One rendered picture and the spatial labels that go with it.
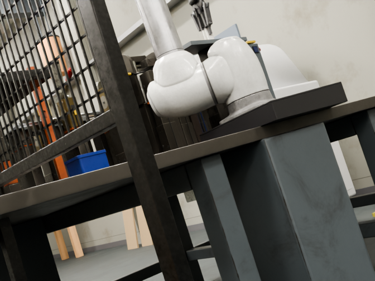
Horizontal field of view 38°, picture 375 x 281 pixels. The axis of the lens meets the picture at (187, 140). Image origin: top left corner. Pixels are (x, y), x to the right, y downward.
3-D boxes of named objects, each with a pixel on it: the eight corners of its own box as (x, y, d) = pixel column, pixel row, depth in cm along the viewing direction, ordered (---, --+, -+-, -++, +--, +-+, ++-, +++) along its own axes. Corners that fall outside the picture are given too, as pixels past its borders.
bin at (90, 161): (99, 181, 183) (91, 156, 183) (114, 175, 175) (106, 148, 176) (71, 189, 175) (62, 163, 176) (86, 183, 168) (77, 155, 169)
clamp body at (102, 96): (133, 176, 222) (106, 90, 225) (148, 170, 214) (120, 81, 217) (120, 180, 217) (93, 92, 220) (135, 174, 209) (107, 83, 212)
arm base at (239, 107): (294, 100, 189) (288, 85, 189) (261, 107, 172) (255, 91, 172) (253, 117, 200) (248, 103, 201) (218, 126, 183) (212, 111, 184)
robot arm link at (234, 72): (271, 86, 176) (247, 24, 178) (218, 106, 178) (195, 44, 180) (269, 92, 192) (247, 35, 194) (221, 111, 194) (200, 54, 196)
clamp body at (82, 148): (95, 187, 211) (68, 101, 214) (108, 182, 204) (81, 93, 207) (81, 192, 207) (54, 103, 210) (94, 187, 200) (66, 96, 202)
